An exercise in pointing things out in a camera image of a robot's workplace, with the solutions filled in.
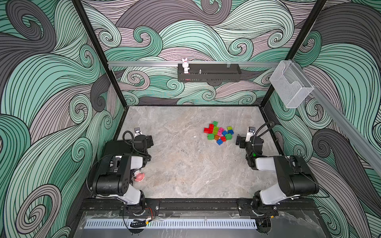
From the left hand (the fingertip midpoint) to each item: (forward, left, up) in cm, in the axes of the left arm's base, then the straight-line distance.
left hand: (140, 136), depth 93 cm
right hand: (+1, -68, +1) cm, 68 cm away
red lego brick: (+10, -47, -6) cm, 48 cm away
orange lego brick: (+3, -50, -6) cm, 51 cm away
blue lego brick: (0, -52, -6) cm, 52 cm away
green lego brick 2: (+4, -59, -6) cm, 59 cm away
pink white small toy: (-24, -3, -5) cm, 24 cm away
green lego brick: (+4, -47, -6) cm, 47 cm away
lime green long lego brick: (+9, -50, -6) cm, 52 cm away
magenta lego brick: (+9, -54, -6) cm, 55 cm away
